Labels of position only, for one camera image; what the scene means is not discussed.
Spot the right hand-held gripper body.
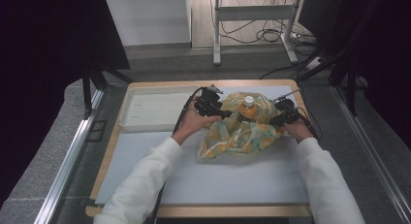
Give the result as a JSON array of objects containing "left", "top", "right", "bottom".
[{"left": 274, "top": 89, "right": 303, "bottom": 125}]

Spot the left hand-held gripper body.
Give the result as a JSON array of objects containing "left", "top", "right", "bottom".
[{"left": 193, "top": 84, "right": 225, "bottom": 118}]

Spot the orange drink bottle white cap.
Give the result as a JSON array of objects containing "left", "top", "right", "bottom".
[{"left": 238, "top": 95, "right": 260, "bottom": 120}]

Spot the fruit print cloth bag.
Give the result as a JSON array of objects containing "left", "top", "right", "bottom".
[{"left": 197, "top": 91, "right": 285, "bottom": 160}]

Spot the person's right hand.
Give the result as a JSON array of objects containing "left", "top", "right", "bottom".
[{"left": 279, "top": 119, "right": 314, "bottom": 144}]

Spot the person's left hand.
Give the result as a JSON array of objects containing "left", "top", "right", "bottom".
[{"left": 172, "top": 99, "right": 223, "bottom": 146}]

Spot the white plastic tray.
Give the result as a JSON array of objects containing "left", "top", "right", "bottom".
[{"left": 117, "top": 84, "right": 202, "bottom": 134}]

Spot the black metal stand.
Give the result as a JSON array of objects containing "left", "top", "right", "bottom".
[
  {"left": 297, "top": 46, "right": 361, "bottom": 117},
  {"left": 80, "top": 60, "right": 135, "bottom": 120}
]

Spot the wooden framed work board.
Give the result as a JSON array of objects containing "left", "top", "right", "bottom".
[{"left": 95, "top": 84, "right": 309, "bottom": 206}]

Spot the dark curtain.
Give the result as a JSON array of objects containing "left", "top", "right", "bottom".
[
  {"left": 299, "top": 0, "right": 411, "bottom": 150},
  {"left": 0, "top": 0, "right": 131, "bottom": 209}
]

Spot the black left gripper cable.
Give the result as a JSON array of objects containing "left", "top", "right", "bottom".
[{"left": 173, "top": 85, "right": 207, "bottom": 136}]

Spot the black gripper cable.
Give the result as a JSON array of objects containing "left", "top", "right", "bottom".
[
  {"left": 295, "top": 106, "right": 324, "bottom": 143},
  {"left": 173, "top": 85, "right": 207, "bottom": 136}
]

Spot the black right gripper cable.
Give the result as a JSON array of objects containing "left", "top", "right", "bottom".
[{"left": 295, "top": 106, "right": 324, "bottom": 143}]

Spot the bundle of black floor cables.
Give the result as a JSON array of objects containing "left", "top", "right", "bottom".
[{"left": 219, "top": 0, "right": 321, "bottom": 48}]

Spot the aluminium rail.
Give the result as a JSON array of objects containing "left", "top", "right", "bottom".
[
  {"left": 33, "top": 89, "right": 106, "bottom": 224},
  {"left": 331, "top": 84, "right": 411, "bottom": 224}
]

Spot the white metal desk frame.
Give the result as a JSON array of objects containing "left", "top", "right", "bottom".
[{"left": 211, "top": 0, "right": 304, "bottom": 67}]

